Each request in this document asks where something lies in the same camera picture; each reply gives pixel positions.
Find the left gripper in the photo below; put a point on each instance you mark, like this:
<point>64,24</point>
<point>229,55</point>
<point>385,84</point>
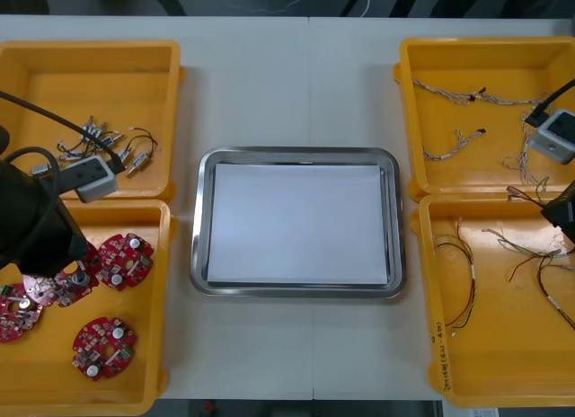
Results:
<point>63,251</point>

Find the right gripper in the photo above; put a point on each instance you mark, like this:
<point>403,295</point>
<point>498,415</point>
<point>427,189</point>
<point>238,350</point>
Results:
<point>563,215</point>

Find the round red circuit board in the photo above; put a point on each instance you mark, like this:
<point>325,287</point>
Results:
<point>49,291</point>
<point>110,255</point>
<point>13,322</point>
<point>90,340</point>

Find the steel tray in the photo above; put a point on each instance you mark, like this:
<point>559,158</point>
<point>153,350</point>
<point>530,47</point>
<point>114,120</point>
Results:
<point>200,219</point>

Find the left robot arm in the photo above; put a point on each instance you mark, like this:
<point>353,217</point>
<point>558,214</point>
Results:
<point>22,210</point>

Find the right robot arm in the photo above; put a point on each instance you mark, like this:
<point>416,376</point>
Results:
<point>557,134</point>

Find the red black green-yellow harness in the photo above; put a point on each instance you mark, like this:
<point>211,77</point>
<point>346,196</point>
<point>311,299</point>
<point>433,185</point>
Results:
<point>472,273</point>

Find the yellow-orange plastic bin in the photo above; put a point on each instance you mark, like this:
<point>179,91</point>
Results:
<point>54,390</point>
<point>494,129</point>
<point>90,66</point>
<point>503,367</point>

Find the pile of metal solenoids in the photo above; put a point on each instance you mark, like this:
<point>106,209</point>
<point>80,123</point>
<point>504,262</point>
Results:
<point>141,161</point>

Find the white paper sheet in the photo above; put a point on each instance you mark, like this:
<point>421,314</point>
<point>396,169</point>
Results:
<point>296,224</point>

